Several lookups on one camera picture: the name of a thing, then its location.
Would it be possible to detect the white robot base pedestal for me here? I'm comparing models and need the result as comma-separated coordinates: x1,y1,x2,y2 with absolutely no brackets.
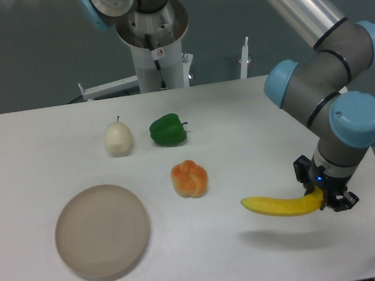
116,0,189,93

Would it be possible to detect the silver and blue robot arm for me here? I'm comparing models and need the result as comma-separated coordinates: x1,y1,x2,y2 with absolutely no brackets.
78,0,375,217

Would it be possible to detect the white metal bracket left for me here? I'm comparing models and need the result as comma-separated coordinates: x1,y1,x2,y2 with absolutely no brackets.
78,75,138,101

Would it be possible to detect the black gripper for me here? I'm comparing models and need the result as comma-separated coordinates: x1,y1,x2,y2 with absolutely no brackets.
293,155,359,212

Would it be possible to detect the white toy pear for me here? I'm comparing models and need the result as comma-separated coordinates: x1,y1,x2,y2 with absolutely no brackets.
104,116,134,157

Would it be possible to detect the orange knotted bread roll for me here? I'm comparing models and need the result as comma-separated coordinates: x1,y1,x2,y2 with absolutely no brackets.
170,159,208,198

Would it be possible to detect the black cable on pedestal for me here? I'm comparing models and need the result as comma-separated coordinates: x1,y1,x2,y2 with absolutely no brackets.
144,32,167,91

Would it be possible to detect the green toy bell pepper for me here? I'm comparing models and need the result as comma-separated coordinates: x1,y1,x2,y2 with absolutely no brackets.
149,113,187,147

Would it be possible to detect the yellow toy banana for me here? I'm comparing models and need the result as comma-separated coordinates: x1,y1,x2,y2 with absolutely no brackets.
241,189,323,217

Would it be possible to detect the beige round plate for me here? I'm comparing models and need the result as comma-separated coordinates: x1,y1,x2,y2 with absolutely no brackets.
54,184,150,281

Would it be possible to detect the white metal post right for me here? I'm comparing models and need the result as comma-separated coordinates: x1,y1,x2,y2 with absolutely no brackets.
240,36,251,79

